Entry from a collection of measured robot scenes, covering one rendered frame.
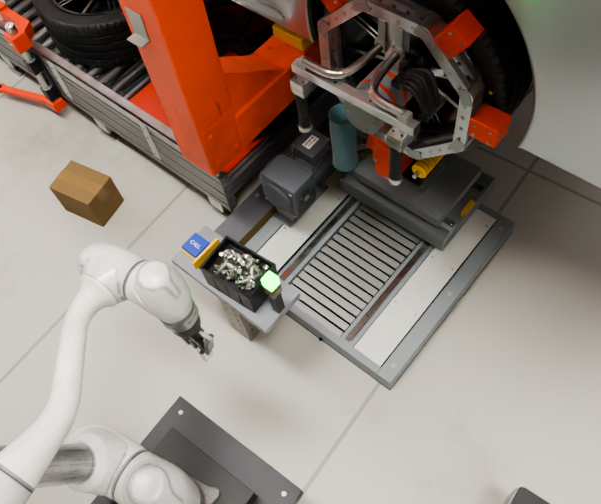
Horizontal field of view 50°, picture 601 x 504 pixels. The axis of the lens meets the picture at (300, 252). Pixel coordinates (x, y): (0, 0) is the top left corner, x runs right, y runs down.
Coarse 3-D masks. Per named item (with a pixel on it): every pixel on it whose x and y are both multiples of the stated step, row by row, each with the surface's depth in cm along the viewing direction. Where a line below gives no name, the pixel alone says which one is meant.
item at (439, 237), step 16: (352, 176) 264; (480, 176) 258; (352, 192) 263; (368, 192) 259; (480, 192) 252; (384, 208) 255; (400, 208) 254; (464, 208) 247; (400, 224) 255; (416, 224) 247; (432, 224) 249; (448, 224) 245; (432, 240) 248; (448, 240) 247
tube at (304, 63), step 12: (384, 24) 174; (384, 36) 177; (372, 48) 178; (384, 48) 179; (300, 60) 180; (312, 60) 179; (360, 60) 177; (324, 72) 176; (336, 72) 176; (348, 72) 176
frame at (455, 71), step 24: (360, 0) 174; (384, 0) 174; (336, 24) 188; (408, 24) 168; (432, 24) 166; (336, 48) 204; (432, 48) 169; (456, 72) 170; (480, 96) 176; (456, 120) 184; (432, 144) 201; (456, 144) 191
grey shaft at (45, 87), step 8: (8, 24) 272; (8, 32) 272; (16, 32) 274; (24, 56) 284; (32, 56) 286; (32, 64) 287; (40, 64) 290; (32, 72) 291; (40, 72) 293; (48, 72) 293; (40, 80) 296; (48, 80) 302; (40, 88) 302; (48, 88) 301; (56, 88) 302; (48, 96) 303; (56, 96) 306
